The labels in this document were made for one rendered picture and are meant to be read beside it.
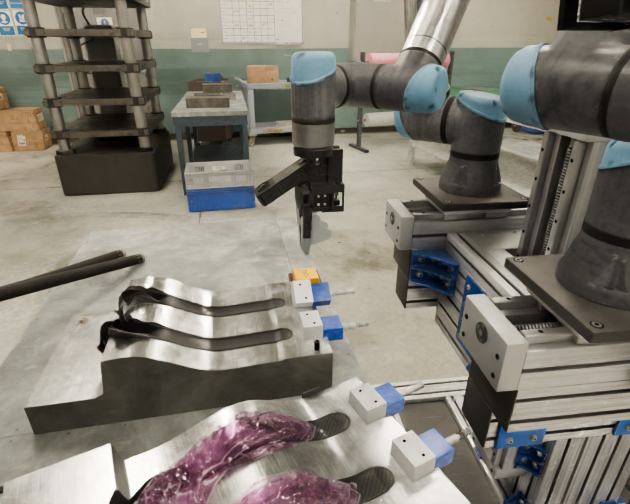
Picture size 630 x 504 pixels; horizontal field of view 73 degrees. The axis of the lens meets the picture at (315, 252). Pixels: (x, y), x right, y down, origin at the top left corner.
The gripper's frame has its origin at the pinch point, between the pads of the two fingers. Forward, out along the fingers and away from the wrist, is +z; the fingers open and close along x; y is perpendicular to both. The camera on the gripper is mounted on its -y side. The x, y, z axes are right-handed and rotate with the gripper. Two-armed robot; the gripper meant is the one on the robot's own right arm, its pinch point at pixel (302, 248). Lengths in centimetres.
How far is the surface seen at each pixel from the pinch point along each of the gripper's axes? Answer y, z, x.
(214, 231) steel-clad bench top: -20, 21, 62
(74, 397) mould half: -40.6, 15.0, -16.9
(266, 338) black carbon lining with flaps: -8.9, 12.8, -10.4
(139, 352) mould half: -29.4, 7.7, -16.8
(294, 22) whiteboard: 98, -63, 633
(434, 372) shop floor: 72, 101, 65
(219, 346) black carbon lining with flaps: -17.5, 13.1, -10.6
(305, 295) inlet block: -0.1, 9.2, -2.7
